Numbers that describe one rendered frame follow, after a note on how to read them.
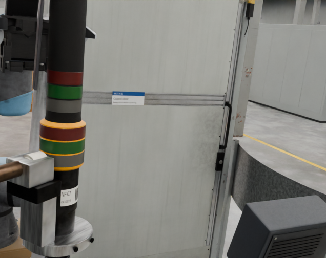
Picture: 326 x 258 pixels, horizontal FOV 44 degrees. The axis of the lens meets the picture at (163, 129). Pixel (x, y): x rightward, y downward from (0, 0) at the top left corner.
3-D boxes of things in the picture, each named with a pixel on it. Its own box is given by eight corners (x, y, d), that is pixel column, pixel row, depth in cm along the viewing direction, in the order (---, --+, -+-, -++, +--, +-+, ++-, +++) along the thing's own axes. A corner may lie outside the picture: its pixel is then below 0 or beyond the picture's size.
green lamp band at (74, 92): (65, 100, 36) (65, 87, 36) (38, 94, 38) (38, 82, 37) (89, 97, 39) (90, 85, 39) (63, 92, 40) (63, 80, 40)
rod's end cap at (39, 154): (34, 157, 35) (51, 153, 37) (18, 152, 36) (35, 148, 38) (34, 179, 35) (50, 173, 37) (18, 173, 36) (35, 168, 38)
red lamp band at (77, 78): (65, 86, 36) (66, 72, 35) (38, 81, 37) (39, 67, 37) (90, 84, 39) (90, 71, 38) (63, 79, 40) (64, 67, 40)
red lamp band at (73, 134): (63, 144, 36) (64, 131, 36) (29, 134, 38) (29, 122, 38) (94, 135, 40) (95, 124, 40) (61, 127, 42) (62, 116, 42)
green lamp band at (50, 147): (63, 157, 37) (63, 145, 36) (28, 147, 39) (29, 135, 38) (93, 148, 40) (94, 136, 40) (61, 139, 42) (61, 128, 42)
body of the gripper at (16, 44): (54, 75, 61) (41, 66, 71) (57, 16, 59) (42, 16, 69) (0, 72, 57) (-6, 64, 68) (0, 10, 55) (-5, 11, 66)
